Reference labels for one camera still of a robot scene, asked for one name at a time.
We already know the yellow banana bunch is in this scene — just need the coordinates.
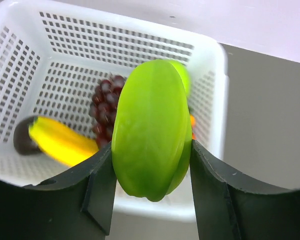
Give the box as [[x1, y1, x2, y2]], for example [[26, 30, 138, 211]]
[[28, 116, 99, 167]]

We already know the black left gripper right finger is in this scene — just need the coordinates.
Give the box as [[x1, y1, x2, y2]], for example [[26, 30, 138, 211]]
[[190, 141, 300, 240]]

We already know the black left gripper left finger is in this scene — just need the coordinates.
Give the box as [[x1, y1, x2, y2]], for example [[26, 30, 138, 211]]
[[0, 145, 117, 240]]

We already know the green apple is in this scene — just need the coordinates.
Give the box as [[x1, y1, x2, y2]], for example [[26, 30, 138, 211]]
[[168, 59, 192, 97]]

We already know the dark purple plum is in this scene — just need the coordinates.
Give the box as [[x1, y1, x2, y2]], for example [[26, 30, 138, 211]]
[[13, 115, 42, 156]]

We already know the red grape bunch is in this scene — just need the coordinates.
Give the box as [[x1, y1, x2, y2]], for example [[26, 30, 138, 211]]
[[89, 74, 126, 149]]

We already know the green starfruit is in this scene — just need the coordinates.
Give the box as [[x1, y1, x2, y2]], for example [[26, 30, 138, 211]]
[[111, 59, 192, 202]]

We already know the white perforated plastic basket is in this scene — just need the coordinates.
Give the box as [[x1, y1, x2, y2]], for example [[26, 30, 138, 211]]
[[0, 0, 229, 222]]

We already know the red cherry sprig with leaves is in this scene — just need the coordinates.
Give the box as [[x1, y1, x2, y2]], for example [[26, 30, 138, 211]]
[[188, 107, 196, 140]]

